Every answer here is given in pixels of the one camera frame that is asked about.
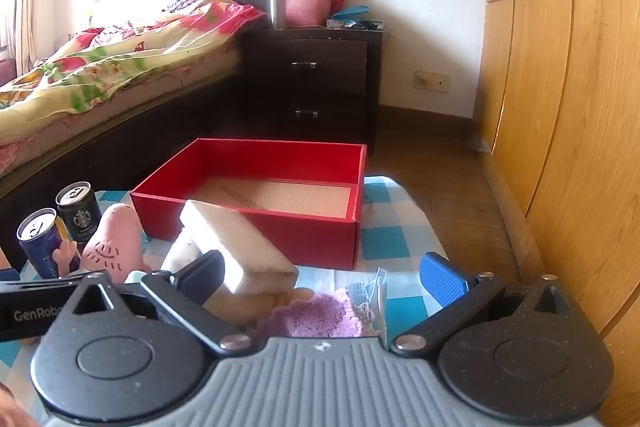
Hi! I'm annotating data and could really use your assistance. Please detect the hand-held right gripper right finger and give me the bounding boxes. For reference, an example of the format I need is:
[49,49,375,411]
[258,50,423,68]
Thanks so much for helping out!
[389,252,577,356]

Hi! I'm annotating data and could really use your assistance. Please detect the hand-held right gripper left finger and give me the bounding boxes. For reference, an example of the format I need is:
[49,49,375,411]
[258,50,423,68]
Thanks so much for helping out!
[59,249,257,356]

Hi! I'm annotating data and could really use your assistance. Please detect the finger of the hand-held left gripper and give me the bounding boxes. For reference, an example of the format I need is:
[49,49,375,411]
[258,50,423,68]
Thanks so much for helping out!
[30,271,113,295]

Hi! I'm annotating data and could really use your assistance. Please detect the pink pig plush toy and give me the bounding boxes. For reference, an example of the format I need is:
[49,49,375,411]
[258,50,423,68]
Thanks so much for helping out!
[57,203,151,284]

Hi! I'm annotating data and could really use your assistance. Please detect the blue face mask packet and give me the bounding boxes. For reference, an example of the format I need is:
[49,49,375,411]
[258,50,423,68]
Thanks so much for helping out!
[345,268,391,348]

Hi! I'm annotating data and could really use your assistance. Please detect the purple fluffy cloth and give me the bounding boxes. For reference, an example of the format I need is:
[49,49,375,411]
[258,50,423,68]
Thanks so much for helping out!
[257,289,363,339]

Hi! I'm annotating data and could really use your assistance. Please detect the red cardboard box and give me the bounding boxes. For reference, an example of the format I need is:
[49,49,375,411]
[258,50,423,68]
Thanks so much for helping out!
[130,138,368,271]

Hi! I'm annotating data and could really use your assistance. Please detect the blue drink can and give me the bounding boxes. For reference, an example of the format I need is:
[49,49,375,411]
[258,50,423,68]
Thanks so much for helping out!
[16,208,81,280]

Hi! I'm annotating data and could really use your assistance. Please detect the blue checked tablecloth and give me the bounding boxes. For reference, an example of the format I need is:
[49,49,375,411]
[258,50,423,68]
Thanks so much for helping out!
[0,176,453,408]

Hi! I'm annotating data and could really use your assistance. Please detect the black drink can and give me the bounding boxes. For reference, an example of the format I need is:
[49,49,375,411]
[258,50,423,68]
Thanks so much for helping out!
[55,181,103,244]

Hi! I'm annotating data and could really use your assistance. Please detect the mattress with pink sheet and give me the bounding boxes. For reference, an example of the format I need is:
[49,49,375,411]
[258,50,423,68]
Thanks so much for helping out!
[0,49,243,180]

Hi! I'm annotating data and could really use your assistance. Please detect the nightstand drawer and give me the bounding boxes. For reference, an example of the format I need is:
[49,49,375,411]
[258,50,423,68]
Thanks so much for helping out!
[250,38,368,95]
[252,92,368,142]

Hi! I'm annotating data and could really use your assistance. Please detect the dark wooden nightstand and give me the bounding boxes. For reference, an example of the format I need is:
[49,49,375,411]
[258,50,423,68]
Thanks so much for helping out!
[242,26,385,158]

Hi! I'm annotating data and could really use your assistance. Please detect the wooden wardrobe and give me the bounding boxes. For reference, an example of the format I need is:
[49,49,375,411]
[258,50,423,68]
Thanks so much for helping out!
[475,0,640,427]

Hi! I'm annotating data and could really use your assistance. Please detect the floral quilt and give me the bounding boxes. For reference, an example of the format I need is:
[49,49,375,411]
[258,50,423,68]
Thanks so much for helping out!
[0,0,268,135]

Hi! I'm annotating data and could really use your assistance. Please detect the dark patterned cloth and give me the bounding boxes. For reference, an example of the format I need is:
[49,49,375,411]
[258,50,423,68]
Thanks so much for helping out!
[166,0,213,14]

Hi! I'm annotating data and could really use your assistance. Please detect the pink plastic basket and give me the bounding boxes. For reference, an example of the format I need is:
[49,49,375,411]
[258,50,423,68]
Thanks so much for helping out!
[284,0,333,28]

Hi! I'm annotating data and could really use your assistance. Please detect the beige wall outlet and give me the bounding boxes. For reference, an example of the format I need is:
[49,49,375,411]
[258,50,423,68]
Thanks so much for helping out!
[413,72,450,92]

